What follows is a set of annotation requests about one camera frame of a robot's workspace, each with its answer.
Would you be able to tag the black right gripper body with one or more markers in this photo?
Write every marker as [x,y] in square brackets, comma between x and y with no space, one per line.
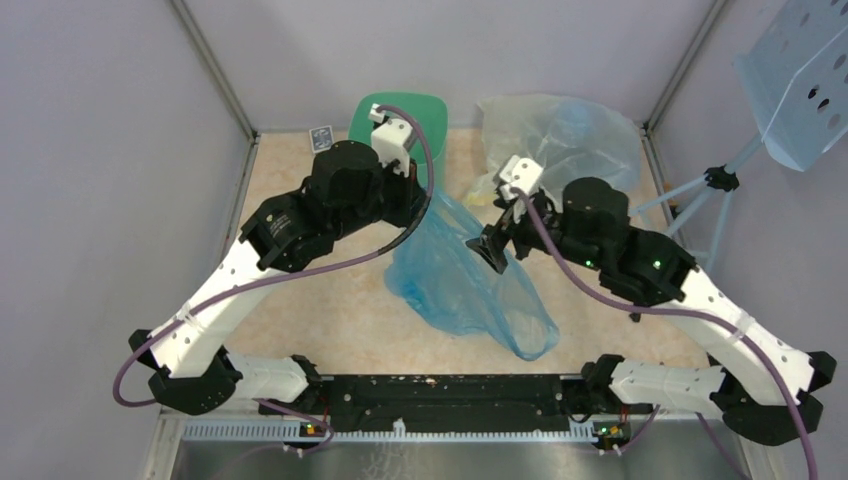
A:
[527,234]

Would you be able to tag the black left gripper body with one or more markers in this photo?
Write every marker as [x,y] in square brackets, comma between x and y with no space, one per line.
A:
[396,196]

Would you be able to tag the blue plastic trash bag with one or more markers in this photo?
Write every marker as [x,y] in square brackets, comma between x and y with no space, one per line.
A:
[455,291]

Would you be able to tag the clear yellow-edged plastic bag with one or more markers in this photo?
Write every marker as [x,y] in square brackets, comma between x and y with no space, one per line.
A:
[568,136]

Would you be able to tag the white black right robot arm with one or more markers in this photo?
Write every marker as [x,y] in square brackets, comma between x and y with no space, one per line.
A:
[762,388]

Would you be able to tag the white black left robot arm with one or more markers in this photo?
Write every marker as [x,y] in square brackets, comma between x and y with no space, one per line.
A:
[352,185]

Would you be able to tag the green plastic trash bin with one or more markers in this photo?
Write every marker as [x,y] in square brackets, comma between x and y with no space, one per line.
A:
[430,111]

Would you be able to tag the blue playing card box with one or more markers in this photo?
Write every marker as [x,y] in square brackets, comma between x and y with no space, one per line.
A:
[321,138]

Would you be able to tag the light blue tripod stand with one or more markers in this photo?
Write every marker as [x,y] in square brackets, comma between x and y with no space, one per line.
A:
[721,180]

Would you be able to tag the perforated light blue panel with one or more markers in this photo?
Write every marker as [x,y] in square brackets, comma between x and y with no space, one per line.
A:
[795,80]

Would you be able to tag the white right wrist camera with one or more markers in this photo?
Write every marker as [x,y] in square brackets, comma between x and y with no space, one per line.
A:
[521,173]

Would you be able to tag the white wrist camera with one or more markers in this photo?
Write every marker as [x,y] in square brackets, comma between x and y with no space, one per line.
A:
[391,136]
[521,173]

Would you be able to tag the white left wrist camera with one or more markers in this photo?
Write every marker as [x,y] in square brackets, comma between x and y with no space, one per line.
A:
[391,136]

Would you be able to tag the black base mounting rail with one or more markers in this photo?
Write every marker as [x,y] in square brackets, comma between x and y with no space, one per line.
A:
[497,403]

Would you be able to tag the white cable duct strip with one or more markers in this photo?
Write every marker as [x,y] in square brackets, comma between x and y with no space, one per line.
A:
[295,431]

